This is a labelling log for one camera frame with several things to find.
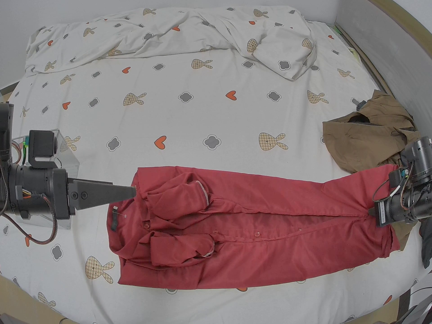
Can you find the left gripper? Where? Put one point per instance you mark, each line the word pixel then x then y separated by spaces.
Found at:
pixel 37 191

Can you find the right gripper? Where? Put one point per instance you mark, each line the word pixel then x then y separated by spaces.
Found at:
pixel 398 209

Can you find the red shirt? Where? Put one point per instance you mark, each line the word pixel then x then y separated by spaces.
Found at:
pixel 270 241

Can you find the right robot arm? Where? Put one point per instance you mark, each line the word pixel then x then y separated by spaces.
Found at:
pixel 420 157

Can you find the khaki jacket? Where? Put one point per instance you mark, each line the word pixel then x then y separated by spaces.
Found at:
pixel 364 140

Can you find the bed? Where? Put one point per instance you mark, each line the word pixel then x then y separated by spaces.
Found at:
pixel 202 120

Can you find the white printed quilt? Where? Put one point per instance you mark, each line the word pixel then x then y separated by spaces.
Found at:
pixel 152 42

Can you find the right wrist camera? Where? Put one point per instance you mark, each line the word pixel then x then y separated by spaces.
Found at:
pixel 395 178

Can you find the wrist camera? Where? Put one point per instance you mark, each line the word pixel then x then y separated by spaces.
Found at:
pixel 42 145
pixel 395 178

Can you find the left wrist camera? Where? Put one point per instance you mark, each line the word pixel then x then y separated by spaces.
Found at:
pixel 42 145

